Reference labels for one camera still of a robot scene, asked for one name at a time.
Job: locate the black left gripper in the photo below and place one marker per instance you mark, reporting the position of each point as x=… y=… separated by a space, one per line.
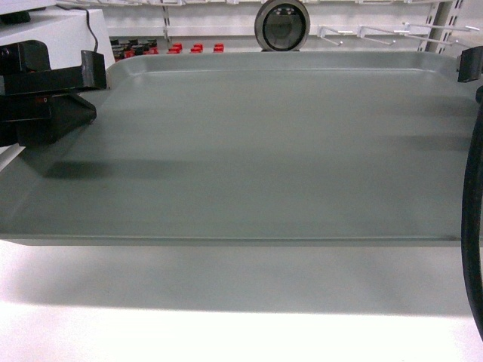
x=40 y=105

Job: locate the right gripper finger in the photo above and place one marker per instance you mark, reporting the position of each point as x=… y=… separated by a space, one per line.
x=470 y=68

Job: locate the grey rectangular serving tray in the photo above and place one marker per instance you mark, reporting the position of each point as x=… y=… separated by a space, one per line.
x=254 y=147

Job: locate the white checkout counter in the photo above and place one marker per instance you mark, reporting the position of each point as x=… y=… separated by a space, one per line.
x=360 y=301

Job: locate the red cap bottles row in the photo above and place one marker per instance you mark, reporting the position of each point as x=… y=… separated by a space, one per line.
x=133 y=47

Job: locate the white register box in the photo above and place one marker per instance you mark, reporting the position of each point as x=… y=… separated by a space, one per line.
x=66 y=34

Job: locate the round barcode scanner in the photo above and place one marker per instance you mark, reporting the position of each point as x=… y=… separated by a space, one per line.
x=281 y=26

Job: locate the white shelf upright post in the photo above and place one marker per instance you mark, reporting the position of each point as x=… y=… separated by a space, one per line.
x=442 y=17

